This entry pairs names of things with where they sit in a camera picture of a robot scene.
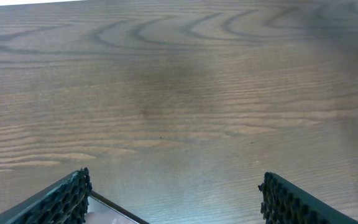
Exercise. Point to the Samsung Galaxy smartphone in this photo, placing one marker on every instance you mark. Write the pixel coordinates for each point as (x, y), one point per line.
(103, 211)

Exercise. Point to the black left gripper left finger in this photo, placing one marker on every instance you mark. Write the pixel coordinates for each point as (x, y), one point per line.
(64, 202)

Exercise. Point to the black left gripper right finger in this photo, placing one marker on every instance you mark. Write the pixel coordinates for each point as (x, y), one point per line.
(285, 203)

